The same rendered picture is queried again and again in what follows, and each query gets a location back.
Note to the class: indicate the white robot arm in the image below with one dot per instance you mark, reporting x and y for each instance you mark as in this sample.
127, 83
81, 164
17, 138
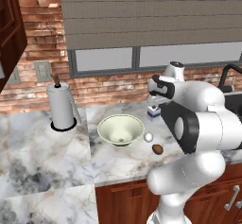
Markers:
201, 127

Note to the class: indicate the brown wood cupboard door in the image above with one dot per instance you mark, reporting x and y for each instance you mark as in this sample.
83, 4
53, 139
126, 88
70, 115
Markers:
209, 207
126, 204

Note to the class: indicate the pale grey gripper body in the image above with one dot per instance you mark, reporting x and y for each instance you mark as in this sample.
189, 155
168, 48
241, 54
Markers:
157, 101

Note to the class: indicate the brown egg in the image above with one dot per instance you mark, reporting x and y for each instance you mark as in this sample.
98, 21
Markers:
157, 149

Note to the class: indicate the dark wood wall cupboard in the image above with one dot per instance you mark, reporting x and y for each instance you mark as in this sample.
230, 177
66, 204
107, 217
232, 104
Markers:
11, 29

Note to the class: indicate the grey framed window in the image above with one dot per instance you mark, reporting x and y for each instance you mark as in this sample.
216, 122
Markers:
104, 59

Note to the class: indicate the blue and white milk carton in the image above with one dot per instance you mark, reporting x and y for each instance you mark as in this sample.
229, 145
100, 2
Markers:
153, 115

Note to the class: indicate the black tap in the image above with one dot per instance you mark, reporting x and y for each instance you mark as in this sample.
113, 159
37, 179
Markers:
227, 76

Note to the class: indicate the grey window blind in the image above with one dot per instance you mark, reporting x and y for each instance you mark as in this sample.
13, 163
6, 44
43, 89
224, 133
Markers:
151, 13

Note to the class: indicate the white paper towel roll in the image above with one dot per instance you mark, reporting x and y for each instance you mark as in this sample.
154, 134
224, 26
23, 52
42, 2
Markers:
61, 106

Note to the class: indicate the grey wall socket plate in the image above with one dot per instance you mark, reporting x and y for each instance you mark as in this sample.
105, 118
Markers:
42, 71
14, 77

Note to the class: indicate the pale green bowl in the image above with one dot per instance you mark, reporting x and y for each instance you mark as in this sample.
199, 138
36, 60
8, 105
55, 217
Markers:
120, 129

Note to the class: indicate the white egg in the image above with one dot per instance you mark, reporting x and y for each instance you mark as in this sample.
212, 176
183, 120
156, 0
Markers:
148, 136

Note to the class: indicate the dark sink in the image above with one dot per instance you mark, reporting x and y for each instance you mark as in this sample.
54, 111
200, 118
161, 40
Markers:
233, 103

